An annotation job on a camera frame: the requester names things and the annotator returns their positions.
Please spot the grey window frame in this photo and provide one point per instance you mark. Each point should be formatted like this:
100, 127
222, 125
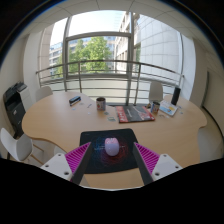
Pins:
130, 43

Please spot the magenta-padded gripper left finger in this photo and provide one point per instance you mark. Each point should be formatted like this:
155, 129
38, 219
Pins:
56, 166

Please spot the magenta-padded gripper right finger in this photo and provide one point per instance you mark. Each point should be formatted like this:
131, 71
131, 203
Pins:
166, 166

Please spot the black mouse pad red print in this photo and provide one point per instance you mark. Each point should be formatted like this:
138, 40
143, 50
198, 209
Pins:
100, 163

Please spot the white chair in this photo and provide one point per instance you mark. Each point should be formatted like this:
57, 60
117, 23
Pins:
43, 93
15, 145
156, 90

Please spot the black cylindrical speaker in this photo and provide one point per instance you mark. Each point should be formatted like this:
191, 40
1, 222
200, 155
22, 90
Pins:
175, 96

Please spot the red and grey magazine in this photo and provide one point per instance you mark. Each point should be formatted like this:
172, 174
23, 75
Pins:
135, 114

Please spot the white illustrated book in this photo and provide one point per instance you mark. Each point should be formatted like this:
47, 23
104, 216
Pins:
168, 107

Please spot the small clear card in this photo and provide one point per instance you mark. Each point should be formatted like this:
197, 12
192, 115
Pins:
106, 113
111, 119

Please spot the grey metal railing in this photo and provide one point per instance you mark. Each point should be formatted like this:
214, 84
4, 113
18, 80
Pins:
138, 83

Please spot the pink and lilac computer mouse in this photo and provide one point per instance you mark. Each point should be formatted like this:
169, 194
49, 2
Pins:
112, 146

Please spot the black and white printer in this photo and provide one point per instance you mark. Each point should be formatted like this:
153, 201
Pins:
15, 103

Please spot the blue and white mug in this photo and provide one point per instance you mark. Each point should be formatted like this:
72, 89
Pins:
155, 107

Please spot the white printed can with plant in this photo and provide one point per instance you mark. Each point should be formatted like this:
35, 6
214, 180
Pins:
101, 105

